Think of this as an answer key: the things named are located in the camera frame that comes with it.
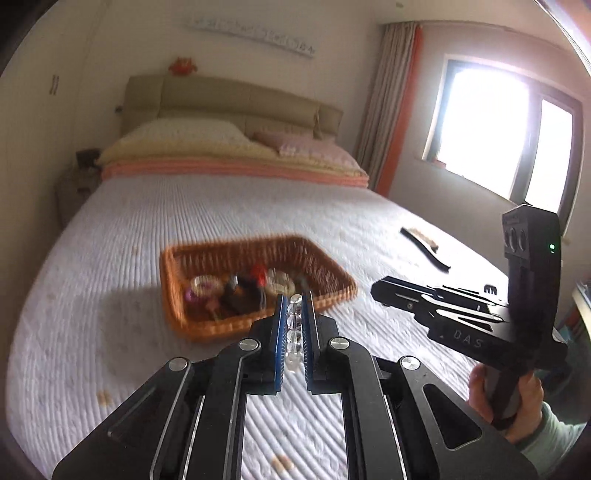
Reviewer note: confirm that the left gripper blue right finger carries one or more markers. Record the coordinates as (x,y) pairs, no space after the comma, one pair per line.
(401,421)

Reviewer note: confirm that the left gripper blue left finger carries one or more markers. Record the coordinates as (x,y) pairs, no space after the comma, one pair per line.
(187,420)

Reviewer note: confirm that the red cord tassel charm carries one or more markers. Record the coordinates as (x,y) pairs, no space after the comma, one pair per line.
(258,273)

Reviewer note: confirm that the teal sleeve forearm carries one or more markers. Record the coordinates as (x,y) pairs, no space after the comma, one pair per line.
(550,443)

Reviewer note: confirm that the person's right hand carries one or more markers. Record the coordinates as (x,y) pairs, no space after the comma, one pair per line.
(529,415)

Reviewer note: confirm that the dark wooden brush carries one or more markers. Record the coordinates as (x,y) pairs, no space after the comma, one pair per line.
(426,249)

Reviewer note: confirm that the black round hair clip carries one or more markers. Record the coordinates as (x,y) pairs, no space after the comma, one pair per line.
(242,296)

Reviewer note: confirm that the brown wicker basket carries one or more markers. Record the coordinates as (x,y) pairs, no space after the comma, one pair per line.
(216,290)

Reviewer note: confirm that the bright window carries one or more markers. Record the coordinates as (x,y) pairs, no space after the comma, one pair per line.
(515,136)

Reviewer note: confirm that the beige orange curtain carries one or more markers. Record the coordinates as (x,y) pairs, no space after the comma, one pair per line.
(397,56)

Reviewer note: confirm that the bedside nightstand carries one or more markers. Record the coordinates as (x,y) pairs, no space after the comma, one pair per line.
(77,184)

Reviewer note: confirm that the pink pillow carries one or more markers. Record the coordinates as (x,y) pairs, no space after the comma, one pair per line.
(294,145)

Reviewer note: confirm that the folded pink yellow blanket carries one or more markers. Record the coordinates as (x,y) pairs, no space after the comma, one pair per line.
(208,157)

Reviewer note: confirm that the cream floral pillow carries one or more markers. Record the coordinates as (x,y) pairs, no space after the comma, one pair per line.
(192,130)

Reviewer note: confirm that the beige padded headboard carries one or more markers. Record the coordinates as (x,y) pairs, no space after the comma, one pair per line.
(249,107)

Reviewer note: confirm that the orange plush toy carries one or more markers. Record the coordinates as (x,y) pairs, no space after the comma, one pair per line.
(182,66)

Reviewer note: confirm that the white built-in wardrobe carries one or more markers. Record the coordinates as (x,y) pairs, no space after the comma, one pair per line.
(39,92)

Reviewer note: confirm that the white carved wall ornament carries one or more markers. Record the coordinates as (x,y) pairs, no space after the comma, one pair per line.
(255,33)

